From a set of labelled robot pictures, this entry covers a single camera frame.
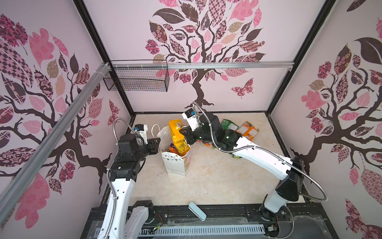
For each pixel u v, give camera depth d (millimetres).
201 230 697
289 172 422
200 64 939
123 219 421
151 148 623
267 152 465
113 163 517
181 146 711
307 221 722
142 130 623
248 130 1047
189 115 589
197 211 715
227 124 1099
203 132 579
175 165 737
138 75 949
